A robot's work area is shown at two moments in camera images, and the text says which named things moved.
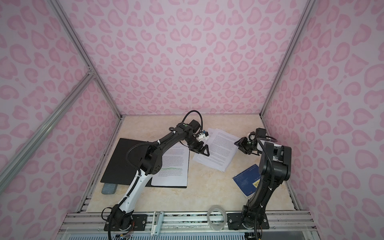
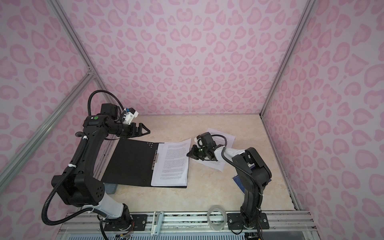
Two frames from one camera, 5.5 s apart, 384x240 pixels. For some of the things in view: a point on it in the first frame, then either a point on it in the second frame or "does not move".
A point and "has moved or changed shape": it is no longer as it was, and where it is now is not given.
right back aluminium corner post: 309,7 does not move
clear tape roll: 214,226 does not move
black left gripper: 198,148 -> 134,133
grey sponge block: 109,188 does not move
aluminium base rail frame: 189,226 does not move
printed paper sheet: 222,149 has moved or changed shape
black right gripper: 244,140 -> 193,152
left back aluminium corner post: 77,41 does not move
